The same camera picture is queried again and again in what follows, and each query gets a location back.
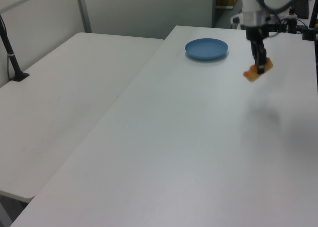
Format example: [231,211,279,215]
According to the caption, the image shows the black camera stand with plate base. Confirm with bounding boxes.
[0,13,30,82]

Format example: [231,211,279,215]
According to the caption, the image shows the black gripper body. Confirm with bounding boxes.
[245,23,270,42]

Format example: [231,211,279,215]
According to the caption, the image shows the grey electronics box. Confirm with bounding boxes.
[269,18,287,34]

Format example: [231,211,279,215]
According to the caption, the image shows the black bag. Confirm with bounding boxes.
[290,0,313,18]

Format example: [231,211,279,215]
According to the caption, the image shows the black camera stand with clamp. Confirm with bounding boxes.
[302,0,318,41]

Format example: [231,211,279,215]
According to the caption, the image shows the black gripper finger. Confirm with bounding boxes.
[249,40,257,64]
[253,40,268,75]

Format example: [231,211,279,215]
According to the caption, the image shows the blue round plate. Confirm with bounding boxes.
[184,38,229,62]

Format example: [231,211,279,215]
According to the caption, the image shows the orange glazed bread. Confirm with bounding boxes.
[243,59,274,84]

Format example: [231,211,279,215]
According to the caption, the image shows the grey metal partition post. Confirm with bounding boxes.
[75,0,92,34]

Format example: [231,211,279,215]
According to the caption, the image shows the white side table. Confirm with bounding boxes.
[0,32,164,203]

